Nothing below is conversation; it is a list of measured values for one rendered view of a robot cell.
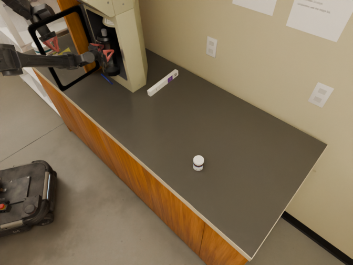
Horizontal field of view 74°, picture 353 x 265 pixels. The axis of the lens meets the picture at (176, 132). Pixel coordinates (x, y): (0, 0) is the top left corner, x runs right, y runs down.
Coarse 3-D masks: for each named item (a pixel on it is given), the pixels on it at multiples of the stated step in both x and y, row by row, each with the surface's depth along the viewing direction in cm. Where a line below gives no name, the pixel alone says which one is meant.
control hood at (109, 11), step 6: (84, 0) 98; (90, 0) 97; (96, 0) 99; (102, 0) 101; (108, 0) 103; (90, 6) 107; (96, 6) 100; (102, 6) 102; (108, 6) 104; (102, 12) 104; (108, 12) 106; (114, 12) 108
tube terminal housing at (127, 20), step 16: (112, 0) 104; (128, 0) 110; (128, 16) 114; (128, 32) 119; (128, 48) 125; (144, 48) 150; (128, 64) 130; (144, 64) 147; (128, 80) 140; (144, 80) 147
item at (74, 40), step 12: (60, 12) 118; (48, 24) 116; (60, 24) 121; (72, 24) 126; (48, 36) 119; (60, 36) 124; (72, 36) 129; (84, 36) 135; (48, 48) 122; (60, 48) 127; (72, 48) 133; (84, 48) 138; (60, 72) 133; (72, 72) 140; (84, 72) 146
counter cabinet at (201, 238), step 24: (72, 120) 199; (96, 144) 186; (120, 168) 174; (144, 168) 126; (144, 192) 163; (168, 192) 121; (168, 216) 154; (192, 216) 116; (192, 240) 146; (216, 240) 111; (216, 264) 138; (240, 264) 107
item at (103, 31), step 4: (104, 28) 127; (104, 32) 126; (108, 32) 131; (100, 36) 127; (104, 36) 127; (108, 36) 128; (112, 36) 129; (100, 40) 127; (104, 40) 127; (108, 40) 127
